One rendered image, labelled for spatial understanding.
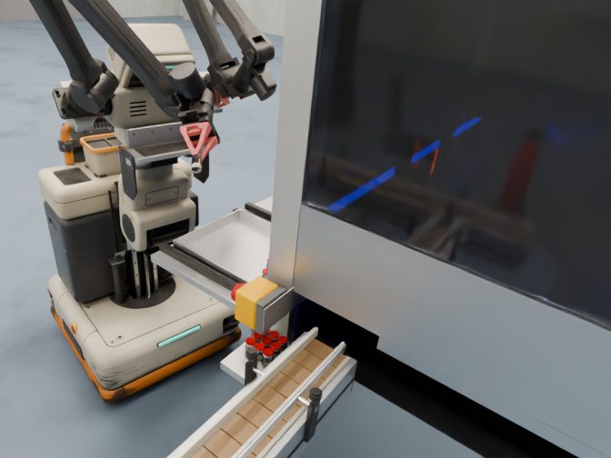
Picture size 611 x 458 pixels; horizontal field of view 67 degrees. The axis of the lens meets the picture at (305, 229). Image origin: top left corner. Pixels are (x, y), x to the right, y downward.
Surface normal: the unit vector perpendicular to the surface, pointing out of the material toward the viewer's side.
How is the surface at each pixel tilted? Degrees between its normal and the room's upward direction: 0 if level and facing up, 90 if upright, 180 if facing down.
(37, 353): 0
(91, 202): 90
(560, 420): 90
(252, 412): 0
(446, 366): 90
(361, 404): 90
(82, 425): 0
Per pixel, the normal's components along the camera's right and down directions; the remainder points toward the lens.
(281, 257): -0.58, 0.36
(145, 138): 0.66, 0.43
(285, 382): 0.10, -0.86
